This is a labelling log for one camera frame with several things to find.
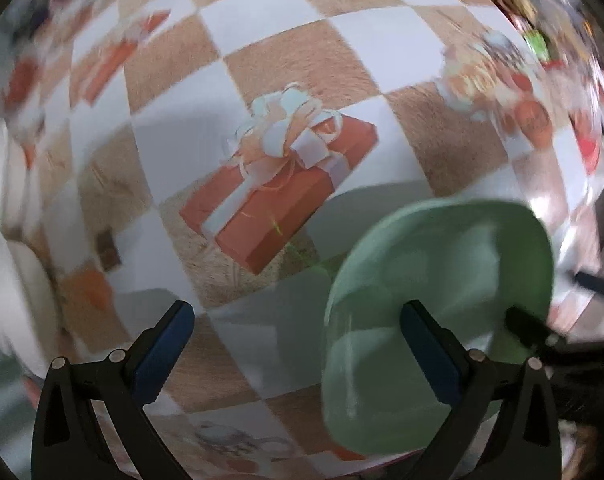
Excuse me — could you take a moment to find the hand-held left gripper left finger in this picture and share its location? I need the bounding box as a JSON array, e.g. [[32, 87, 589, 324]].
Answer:
[[31, 300, 195, 480]]

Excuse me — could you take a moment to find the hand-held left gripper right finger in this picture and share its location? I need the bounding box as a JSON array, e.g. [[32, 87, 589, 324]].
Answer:
[[401, 300, 563, 480]]

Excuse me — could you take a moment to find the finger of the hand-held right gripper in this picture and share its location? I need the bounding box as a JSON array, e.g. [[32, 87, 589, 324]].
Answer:
[[504, 306, 566, 357], [572, 269, 604, 307]]

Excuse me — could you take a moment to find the green plate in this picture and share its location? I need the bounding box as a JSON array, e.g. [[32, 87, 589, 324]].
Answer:
[[321, 197, 555, 458]]

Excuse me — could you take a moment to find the white bowl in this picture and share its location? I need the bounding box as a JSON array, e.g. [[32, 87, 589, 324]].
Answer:
[[0, 122, 43, 238], [0, 237, 60, 378]]

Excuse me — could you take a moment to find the pile of snack packets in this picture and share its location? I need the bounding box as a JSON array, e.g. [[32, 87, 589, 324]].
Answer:
[[456, 0, 604, 111]]

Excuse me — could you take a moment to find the printed checkered tablecloth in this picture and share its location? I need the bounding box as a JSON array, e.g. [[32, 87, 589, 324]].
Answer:
[[0, 0, 604, 466]]

